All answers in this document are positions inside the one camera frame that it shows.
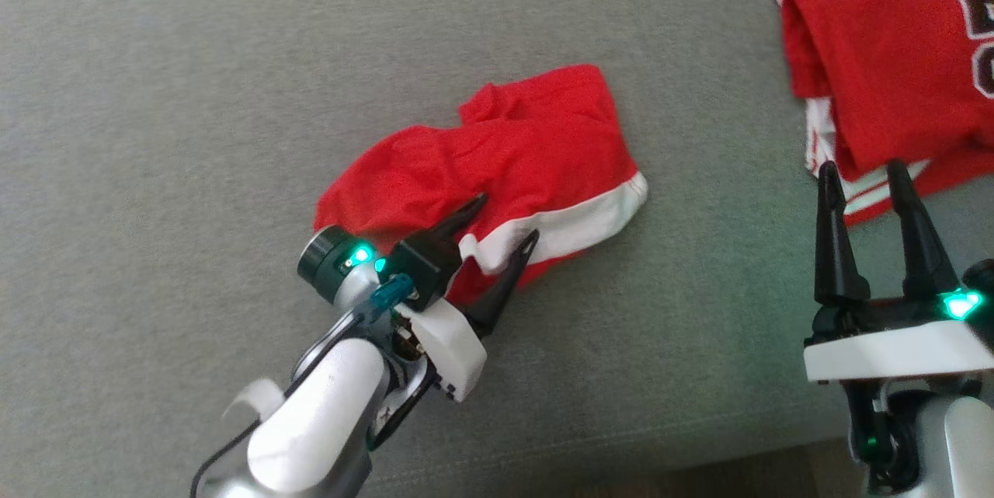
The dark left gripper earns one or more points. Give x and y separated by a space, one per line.
423 265

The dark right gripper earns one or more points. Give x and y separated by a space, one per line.
885 313

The red shorts with white stripe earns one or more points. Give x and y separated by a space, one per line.
528 148

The red white jersey shirt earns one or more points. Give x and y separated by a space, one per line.
893 71

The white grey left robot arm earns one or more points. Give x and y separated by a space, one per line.
318 420

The large grey sofa seat cushion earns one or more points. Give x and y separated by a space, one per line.
233 94

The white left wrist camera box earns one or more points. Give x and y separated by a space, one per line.
450 346

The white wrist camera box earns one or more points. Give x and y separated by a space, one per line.
893 354
450 346

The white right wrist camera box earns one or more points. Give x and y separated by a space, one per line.
893 354

